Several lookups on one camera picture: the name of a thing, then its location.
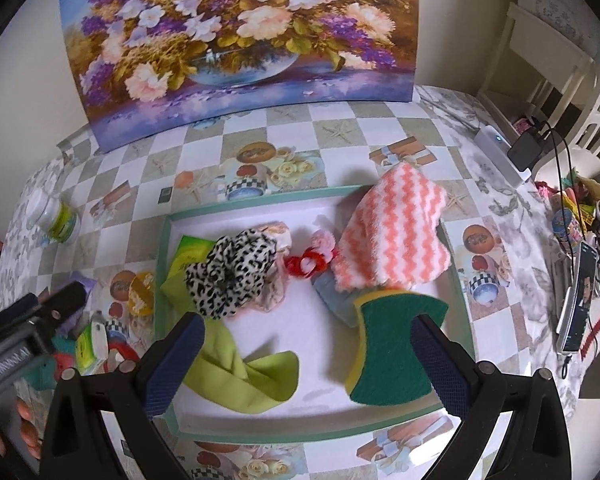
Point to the smartphone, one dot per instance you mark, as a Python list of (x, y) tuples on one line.
[(577, 300)]

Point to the flower painting canvas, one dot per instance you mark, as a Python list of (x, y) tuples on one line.
[(230, 35)]

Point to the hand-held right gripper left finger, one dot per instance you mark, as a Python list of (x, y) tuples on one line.
[(175, 360)]

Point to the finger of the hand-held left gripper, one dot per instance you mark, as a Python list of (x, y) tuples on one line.
[(12, 312), (62, 299)]

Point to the leopard print scrunchie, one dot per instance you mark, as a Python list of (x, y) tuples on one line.
[(230, 270)]

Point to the white bottle green label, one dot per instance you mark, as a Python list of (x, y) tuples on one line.
[(60, 222)]

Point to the white power strip with adapter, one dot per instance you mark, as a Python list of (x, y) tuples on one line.
[(497, 152)]

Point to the black charger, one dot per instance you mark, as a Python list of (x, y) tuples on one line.
[(525, 150)]

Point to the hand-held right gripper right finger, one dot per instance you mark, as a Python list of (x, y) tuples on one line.
[(440, 365)]

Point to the pink white zigzag cloth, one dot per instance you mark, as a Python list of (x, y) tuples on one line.
[(395, 230)]

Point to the person's left hand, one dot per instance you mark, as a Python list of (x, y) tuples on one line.
[(29, 430)]

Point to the green yellow sponge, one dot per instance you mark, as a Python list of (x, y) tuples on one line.
[(385, 355)]

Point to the white tray teal rim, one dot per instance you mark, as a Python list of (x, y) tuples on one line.
[(305, 340)]

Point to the lime green cloth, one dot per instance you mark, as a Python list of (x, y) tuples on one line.
[(260, 385)]

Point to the grey floral tablecloth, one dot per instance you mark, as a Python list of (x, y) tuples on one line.
[(505, 260)]

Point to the white wooden stool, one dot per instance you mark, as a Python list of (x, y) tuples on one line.
[(530, 60)]

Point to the pile of small trinkets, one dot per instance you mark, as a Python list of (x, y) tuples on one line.
[(590, 205)]

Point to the green tissue packet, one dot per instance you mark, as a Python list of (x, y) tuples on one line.
[(86, 352), (190, 252)]

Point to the pale pink floral cloth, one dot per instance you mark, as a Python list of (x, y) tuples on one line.
[(275, 290)]

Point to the grey blue cloth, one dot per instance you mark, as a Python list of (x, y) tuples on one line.
[(337, 305)]

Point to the yellow round tin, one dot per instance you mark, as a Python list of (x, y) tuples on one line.
[(141, 292)]

